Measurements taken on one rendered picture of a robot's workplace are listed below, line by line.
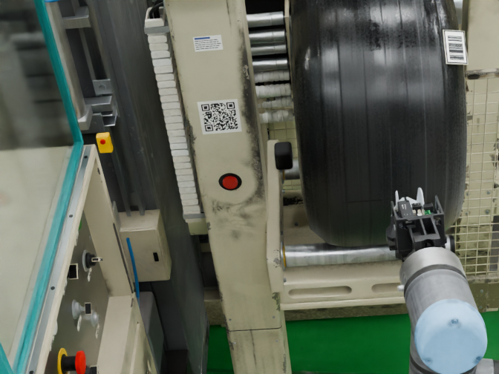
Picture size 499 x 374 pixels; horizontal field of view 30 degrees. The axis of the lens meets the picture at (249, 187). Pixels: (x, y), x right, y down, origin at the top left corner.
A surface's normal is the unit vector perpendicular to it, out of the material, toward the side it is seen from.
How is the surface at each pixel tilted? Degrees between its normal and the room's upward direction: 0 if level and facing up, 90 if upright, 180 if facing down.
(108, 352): 0
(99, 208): 90
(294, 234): 0
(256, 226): 90
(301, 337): 0
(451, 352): 77
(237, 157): 90
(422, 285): 32
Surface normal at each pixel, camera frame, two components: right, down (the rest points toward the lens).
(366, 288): -0.02, 0.64
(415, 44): -0.10, -0.23
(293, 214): -0.11, -0.77
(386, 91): -0.08, 0.03
